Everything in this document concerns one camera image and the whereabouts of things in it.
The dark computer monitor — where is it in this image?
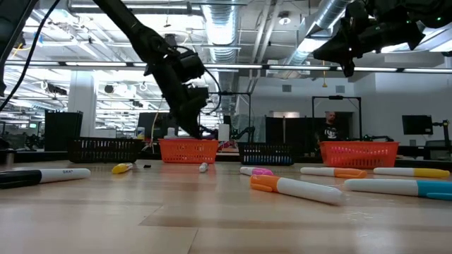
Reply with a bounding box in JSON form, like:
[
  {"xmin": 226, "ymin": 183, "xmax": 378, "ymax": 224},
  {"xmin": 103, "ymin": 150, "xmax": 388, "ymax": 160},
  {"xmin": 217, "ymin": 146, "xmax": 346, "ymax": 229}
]
[{"xmin": 136, "ymin": 111, "xmax": 182, "ymax": 140}]

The person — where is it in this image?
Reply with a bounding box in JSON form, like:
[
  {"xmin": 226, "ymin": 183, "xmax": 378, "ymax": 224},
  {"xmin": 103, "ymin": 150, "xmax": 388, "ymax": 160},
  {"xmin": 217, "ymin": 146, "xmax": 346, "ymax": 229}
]
[{"xmin": 315, "ymin": 111, "xmax": 343, "ymax": 156}]

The thin yellow tip marker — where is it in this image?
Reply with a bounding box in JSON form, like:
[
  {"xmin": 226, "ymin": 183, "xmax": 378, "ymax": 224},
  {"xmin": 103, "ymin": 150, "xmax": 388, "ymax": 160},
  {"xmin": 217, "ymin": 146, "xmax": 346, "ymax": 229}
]
[{"xmin": 373, "ymin": 167, "xmax": 451, "ymax": 179}]

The yellow hanging cable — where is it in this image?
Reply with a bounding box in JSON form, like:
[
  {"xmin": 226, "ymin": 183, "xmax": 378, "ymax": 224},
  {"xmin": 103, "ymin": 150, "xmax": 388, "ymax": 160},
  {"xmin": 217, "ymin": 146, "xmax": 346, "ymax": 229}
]
[{"xmin": 150, "ymin": 97, "xmax": 166, "ymax": 143}]

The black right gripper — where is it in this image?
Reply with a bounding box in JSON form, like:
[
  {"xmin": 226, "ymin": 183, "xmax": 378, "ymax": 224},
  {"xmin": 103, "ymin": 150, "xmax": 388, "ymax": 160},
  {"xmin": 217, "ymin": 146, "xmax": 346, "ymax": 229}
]
[{"xmin": 312, "ymin": 6, "xmax": 427, "ymax": 78}]

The blue cap white marker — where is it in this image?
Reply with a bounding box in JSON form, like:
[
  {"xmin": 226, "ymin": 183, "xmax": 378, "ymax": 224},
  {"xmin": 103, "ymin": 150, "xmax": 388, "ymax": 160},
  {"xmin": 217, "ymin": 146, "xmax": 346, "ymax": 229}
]
[{"xmin": 343, "ymin": 178, "xmax": 452, "ymax": 202}]

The thin black marker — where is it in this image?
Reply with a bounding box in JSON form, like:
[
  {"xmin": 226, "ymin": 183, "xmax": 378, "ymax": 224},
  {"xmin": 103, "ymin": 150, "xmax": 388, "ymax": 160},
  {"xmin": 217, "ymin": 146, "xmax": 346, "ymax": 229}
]
[{"xmin": 0, "ymin": 167, "xmax": 92, "ymax": 190}]

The pink cap white marker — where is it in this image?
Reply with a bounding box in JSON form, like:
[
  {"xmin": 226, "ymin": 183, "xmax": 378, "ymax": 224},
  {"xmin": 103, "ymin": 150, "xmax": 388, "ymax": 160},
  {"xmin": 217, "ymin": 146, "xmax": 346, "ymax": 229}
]
[{"xmin": 239, "ymin": 166, "xmax": 275, "ymax": 177}]

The black plastic basket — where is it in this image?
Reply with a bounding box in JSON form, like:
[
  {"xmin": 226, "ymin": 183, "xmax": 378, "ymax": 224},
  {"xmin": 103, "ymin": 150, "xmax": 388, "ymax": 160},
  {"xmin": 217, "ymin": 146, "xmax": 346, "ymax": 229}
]
[
  {"xmin": 68, "ymin": 137, "xmax": 144, "ymax": 164},
  {"xmin": 237, "ymin": 142, "xmax": 296, "ymax": 167}
]

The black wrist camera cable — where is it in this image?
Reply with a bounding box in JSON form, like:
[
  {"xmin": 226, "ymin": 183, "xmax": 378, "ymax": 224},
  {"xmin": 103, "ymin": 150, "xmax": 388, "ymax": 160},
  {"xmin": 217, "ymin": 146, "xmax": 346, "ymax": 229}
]
[{"xmin": 0, "ymin": 0, "xmax": 61, "ymax": 112}]

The long ceiling light strip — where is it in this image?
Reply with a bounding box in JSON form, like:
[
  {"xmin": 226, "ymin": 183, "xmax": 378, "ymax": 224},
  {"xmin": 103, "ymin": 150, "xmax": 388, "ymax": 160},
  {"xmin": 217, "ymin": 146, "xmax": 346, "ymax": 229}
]
[{"xmin": 0, "ymin": 60, "xmax": 452, "ymax": 74}]

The orange plastic basket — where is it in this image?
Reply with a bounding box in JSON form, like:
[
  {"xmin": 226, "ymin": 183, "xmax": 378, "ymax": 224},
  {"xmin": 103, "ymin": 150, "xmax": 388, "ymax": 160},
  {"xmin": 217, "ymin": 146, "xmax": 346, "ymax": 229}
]
[
  {"xmin": 319, "ymin": 140, "xmax": 400, "ymax": 169},
  {"xmin": 157, "ymin": 138, "xmax": 220, "ymax": 164}
]

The dark partition wall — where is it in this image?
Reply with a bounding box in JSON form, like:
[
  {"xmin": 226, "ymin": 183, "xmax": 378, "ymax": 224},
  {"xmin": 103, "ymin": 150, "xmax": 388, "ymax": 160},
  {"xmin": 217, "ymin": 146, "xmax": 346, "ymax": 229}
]
[{"xmin": 264, "ymin": 116, "xmax": 354, "ymax": 145}]

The black monitor on arm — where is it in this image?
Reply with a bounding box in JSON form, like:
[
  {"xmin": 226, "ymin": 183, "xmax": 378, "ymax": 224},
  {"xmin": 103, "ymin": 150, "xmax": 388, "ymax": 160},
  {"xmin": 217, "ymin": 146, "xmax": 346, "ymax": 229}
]
[{"xmin": 401, "ymin": 114, "xmax": 451, "ymax": 149}]

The orange cap white marker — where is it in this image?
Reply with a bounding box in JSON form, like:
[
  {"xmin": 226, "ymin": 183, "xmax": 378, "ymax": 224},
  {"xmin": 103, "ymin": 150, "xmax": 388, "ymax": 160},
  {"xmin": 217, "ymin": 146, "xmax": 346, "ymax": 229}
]
[
  {"xmin": 249, "ymin": 174, "xmax": 347, "ymax": 207},
  {"xmin": 299, "ymin": 166, "xmax": 369, "ymax": 179}
]

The black ceiling cord reel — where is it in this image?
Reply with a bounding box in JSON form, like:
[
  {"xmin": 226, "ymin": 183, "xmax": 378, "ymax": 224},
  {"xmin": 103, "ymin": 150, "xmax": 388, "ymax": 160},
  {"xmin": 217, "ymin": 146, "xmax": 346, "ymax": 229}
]
[
  {"xmin": 163, "ymin": 32, "xmax": 179, "ymax": 49},
  {"xmin": 12, "ymin": 30, "xmax": 27, "ymax": 49}
]

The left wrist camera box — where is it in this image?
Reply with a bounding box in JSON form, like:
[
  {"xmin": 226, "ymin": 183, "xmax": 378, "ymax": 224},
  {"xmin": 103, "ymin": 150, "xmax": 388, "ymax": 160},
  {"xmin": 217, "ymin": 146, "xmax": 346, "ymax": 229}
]
[{"xmin": 178, "ymin": 51, "xmax": 206, "ymax": 84}]

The yellow ceiling pendant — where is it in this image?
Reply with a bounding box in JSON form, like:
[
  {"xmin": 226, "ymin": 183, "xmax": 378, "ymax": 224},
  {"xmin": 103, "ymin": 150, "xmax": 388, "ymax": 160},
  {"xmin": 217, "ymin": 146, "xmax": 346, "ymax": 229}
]
[{"xmin": 321, "ymin": 52, "xmax": 328, "ymax": 89}]

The silver ventilation duct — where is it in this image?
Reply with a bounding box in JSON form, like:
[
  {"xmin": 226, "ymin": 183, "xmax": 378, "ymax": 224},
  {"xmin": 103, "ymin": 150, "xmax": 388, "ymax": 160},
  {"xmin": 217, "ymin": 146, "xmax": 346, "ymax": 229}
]
[
  {"xmin": 200, "ymin": 0, "xmax": 242, "ymax": 64},
  {"xmin": 282, "ymin": 0, "xmax": 354, "ymax": 68}
]

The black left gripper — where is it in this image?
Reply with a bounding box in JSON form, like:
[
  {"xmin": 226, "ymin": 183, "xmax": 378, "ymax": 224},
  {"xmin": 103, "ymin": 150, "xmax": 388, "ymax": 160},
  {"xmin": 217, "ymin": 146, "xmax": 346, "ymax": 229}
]
[{"xmin": 143, "ymin": 59, "xmax": 210, "ymax": 140}]

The white box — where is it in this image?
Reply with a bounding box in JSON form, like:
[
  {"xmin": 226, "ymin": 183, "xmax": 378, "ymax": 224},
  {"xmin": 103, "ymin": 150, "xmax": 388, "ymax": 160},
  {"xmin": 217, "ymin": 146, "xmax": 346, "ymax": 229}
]
[{"xmin": 218, "ymin": 123, "xmax": 231, "ymax": 143}]

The black rig frame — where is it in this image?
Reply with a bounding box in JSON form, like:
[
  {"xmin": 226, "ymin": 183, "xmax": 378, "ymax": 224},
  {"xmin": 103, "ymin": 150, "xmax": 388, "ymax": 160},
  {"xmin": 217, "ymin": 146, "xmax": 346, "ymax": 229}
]
[
  {"xmin": 198, "ymin": 91, "xmax": 253, "ymax": 142},
  {"xmin": 311, "ymin": 95, "xmax": 363, "ymax": 141}
]

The yellow cap white marker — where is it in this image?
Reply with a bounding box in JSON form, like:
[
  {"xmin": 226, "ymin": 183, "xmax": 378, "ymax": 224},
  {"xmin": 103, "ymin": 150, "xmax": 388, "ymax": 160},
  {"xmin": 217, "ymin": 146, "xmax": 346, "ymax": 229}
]
[{"xmin": 111, "ymin": 162, "xmax": 134, "ymax": 175}]

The white building column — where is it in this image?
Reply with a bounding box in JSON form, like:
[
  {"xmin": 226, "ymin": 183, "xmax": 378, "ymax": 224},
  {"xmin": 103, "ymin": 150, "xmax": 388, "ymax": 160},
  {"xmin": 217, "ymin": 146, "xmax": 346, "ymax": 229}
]
[{"xmin": 67, "ymin": 70, "xmax": 97, "ymax": 138}]

